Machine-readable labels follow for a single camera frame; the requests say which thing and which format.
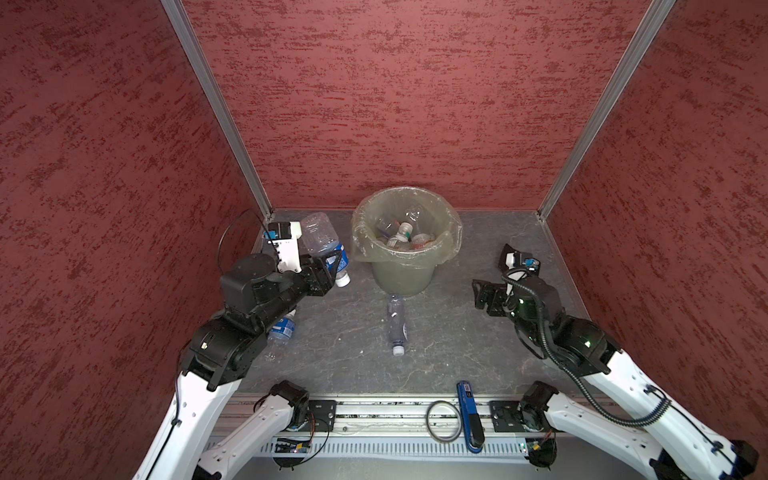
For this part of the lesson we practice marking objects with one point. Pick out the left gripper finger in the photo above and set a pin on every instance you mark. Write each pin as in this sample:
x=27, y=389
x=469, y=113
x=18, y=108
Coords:
x=319, y=283
x=328, y=262

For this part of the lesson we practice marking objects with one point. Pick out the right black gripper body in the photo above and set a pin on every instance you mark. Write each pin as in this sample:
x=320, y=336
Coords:
x=526, y=324

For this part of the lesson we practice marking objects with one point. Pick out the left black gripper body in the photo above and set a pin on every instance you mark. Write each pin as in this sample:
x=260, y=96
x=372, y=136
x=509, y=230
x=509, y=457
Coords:
x=293, y=287

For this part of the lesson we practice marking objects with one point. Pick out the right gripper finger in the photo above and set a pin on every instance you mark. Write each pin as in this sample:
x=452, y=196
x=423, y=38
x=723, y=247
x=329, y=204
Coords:
x=482, y=290
x=496, y=305

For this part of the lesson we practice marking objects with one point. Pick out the crushed blue label bottle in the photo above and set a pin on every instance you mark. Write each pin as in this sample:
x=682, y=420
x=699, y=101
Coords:
x=320, y=236

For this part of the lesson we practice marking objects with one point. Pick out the blue label bottle white cap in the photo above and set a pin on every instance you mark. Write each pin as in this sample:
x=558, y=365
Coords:
x=281, y=333

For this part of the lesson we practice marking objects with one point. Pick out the green label clear bottle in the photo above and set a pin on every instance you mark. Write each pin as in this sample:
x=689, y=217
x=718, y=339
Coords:
x=403, y=237

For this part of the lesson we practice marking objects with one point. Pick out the clear crushed bottle white cap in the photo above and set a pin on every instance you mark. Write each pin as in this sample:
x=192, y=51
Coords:
x=397, y=322

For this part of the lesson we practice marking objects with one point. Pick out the red label bottle red cap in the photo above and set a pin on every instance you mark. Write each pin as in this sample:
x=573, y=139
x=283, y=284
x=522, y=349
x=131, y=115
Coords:
x=421, y=241

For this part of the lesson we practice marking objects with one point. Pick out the clear bottle blue cap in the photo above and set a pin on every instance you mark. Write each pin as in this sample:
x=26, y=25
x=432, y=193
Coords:
x=387, y=227

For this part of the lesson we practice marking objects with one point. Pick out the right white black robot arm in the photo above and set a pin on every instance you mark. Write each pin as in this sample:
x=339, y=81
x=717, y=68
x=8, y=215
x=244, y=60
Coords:
x=627, y=414

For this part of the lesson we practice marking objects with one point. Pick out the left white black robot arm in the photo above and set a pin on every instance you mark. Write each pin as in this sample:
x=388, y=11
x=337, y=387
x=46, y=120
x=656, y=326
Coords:
x=212, y=367

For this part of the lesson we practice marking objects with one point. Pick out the mesh bin with plastic liner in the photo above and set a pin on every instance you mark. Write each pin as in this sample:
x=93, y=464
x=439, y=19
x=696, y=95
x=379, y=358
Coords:
x=402, y=270

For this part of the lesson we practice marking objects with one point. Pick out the blue black handheld device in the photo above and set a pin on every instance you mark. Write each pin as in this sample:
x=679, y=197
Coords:
x=472, y=427

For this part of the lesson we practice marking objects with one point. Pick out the right circuit board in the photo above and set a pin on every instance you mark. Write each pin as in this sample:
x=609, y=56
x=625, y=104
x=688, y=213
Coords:
x=542, y=453

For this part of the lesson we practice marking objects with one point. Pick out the circuit board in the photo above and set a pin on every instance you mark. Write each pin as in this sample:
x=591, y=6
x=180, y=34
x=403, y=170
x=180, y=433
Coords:
x=542, y=453
x=293, y=446

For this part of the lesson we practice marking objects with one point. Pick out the left circuit board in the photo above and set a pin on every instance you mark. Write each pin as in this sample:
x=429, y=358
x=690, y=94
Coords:
x=293, y=446

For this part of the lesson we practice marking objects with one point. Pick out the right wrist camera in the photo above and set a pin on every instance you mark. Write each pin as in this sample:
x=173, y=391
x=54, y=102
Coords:
x=522, y=262

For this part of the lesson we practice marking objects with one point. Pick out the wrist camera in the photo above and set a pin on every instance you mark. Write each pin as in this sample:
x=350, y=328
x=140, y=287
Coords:
x=284, y=238
x=522, y=262

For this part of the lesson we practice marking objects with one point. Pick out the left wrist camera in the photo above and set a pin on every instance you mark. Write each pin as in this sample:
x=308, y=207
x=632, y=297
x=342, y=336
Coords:
x=284, y=238

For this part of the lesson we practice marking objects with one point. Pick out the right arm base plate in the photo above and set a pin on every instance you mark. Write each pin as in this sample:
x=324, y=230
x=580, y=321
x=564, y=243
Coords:
x=516, y=417

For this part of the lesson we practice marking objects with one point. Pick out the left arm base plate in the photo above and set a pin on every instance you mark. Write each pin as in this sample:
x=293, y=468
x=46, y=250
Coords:
x=312, y=416

